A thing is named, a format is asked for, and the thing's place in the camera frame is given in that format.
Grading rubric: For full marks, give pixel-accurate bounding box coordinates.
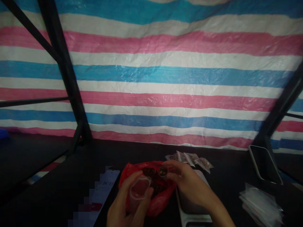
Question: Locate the stack of empty clear bags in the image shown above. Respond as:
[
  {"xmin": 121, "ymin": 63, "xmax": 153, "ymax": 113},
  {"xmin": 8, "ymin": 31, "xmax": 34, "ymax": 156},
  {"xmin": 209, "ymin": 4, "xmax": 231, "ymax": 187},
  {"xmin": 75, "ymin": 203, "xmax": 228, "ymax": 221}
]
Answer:
[{"xmin": 238, "ymin": 182, "xmax": 285, "ymax": 227}]

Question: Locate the white weighing scale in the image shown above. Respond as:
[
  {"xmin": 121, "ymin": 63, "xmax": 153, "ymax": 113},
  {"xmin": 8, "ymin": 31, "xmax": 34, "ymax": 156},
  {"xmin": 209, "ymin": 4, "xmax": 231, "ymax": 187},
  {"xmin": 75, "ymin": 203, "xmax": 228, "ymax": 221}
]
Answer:
[{"xmin": 175, "ymin": 168, "xmax": 215, "ymax": 227}]

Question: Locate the small metal scoop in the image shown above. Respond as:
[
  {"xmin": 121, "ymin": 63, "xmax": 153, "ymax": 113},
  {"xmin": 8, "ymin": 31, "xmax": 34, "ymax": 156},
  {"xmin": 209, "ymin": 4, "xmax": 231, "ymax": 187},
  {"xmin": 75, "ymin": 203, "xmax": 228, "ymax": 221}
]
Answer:
[{"xmin": 158, "ymin": 165, "xmax": 169, "ymax": 178}]

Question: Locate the blue plastic object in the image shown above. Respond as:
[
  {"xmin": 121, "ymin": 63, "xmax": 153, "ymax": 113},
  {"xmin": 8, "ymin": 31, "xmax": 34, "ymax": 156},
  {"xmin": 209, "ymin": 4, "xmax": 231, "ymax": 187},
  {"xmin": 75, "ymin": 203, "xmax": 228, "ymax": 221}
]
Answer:
[{"xmin": 0, "ymin": 127, "xmax": 10, "ymax": 143}]

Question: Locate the person's right hand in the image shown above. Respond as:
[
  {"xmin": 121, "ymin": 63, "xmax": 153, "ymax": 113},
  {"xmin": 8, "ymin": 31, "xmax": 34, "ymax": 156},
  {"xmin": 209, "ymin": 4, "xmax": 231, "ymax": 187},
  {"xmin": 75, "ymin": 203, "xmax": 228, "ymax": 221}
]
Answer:
[{"xmin": 163, "ymin": 160, "xmax": 218, "ymax": 210}]

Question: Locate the dark smartphone with pale edge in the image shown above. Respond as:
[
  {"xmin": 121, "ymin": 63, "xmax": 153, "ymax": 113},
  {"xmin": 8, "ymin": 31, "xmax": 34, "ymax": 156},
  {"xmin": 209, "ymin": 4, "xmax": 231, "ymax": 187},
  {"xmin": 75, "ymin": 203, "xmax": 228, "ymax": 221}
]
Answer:
[{"xmin": 248, "ymin": 144, "xmax": 284, "ymax": 186}]

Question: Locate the pile of dark dried pieces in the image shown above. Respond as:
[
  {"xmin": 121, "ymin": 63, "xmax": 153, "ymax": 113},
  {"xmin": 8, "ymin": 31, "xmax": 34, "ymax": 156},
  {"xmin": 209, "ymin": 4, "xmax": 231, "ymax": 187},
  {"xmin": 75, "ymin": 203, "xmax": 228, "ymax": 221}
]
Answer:
[{"xmin": 141, "ymin": 166, "xmax": 169, "ymax": 198}]

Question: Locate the small clear plastic bag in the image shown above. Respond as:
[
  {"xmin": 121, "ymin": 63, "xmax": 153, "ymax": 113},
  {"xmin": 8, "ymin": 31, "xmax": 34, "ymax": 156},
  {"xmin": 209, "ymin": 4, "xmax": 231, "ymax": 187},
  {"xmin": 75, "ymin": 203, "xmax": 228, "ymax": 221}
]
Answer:
[{"xmin": 128, "ymin": 176, "xmax": 152, "ymax": 214}]

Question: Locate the black metal rack frame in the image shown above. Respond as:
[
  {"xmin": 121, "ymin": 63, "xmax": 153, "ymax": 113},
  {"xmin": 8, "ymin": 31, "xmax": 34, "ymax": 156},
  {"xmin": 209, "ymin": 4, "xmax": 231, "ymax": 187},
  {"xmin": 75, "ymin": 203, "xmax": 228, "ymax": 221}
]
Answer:
[
  {"xmin": 0, "ymin": 0, "xmax": 93, "ymax": 166},
  {"xmin": 254, "ymin": 72, "xmax": 303, "ymax": 187}
]

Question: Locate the person's left hand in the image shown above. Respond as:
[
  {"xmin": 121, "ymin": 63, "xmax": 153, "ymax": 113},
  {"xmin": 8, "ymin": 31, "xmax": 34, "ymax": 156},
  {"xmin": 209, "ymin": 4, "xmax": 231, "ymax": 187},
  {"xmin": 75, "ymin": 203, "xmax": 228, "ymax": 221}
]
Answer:
[{"xmin": 107, "ymin": 171, "xmax": 154, "ymax": 227}]

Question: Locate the red plastic bag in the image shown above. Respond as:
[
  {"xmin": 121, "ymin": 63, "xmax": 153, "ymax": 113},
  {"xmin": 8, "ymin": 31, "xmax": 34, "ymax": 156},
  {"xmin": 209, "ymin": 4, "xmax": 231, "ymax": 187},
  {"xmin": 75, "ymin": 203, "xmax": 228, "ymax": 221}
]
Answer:
[{"xmin": 118, "ymin": 160, "xmax": 177, "ymax": 217}]

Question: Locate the white smartphone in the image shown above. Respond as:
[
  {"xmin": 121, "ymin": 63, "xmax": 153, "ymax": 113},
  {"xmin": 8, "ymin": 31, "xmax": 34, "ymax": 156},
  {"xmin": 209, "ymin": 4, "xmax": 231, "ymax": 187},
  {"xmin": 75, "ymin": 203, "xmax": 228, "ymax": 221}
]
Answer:
[{"xmin": 91, "ymin": 169, "xmax": 121, "ymax": 212}]

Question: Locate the striped pink blue white tarpaulin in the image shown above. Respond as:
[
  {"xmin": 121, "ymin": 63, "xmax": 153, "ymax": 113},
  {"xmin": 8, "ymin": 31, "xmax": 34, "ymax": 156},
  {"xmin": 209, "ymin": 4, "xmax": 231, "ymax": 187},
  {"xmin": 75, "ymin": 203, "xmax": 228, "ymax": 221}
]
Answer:
[{"xmin": 0, "ymin": 0, "xmax": 303, "ymax": 154}]

